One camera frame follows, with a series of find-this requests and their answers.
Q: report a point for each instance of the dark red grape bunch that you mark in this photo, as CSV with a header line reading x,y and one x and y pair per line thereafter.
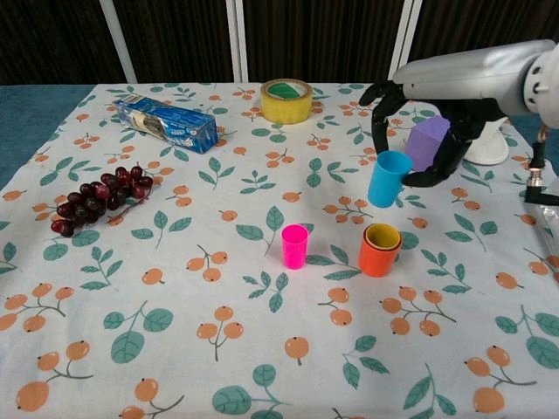
x,y
87,205

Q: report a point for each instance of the white slipper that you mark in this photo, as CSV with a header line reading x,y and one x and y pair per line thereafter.
x,y
489,148

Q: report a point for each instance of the purple foam cube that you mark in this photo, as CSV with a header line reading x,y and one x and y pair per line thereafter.
x,y
423,144

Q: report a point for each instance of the pink plastic cup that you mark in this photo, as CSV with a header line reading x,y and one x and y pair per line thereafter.
x,y
293,253

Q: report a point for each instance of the yellow plastic cup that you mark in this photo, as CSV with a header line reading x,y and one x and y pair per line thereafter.
x,y
384,235

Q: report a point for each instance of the light blue plastic cup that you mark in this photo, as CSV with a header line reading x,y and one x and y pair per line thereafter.
x,y
384,187

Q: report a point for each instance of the blue toothpaste box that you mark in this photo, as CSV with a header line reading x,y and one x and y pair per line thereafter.
x,y
183,124

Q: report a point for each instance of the yellow packing tape roll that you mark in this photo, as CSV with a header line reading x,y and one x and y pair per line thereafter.
x,y
284,111

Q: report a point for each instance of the clear plastic bottle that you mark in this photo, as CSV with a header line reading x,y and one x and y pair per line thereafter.
x,y
551,227

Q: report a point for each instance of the white double frame post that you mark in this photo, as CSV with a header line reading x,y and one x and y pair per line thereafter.
x,y
233,43

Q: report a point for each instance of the floral print tablecloth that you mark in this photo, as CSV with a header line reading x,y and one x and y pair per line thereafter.
x,y
174,283

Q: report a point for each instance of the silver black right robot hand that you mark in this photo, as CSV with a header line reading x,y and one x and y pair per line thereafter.
x,y
458,74

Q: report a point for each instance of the orange plastic cup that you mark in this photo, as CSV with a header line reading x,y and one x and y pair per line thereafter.
x,y
375,262

